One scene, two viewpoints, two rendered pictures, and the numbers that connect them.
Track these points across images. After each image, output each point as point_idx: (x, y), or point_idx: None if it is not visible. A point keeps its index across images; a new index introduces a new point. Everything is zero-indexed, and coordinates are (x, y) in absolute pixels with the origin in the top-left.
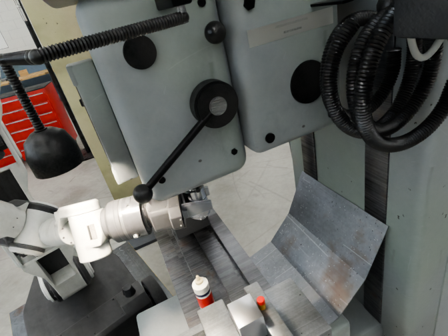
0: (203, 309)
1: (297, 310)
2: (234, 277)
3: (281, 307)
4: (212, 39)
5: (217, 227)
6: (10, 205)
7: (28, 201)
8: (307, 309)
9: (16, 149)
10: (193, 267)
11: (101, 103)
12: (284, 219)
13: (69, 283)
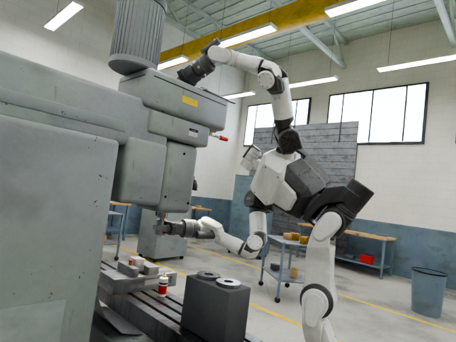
0: (156, 266)
1: (113, 273)
2: (148, 302)
3: (121, 274)
4: None
5: (172, 324)
6: (254, 229)
7: (254, 233)
8: (108, 273)
9: (313, 231)
10: (179, 306)
11: None
12: (108, 319)
13: None
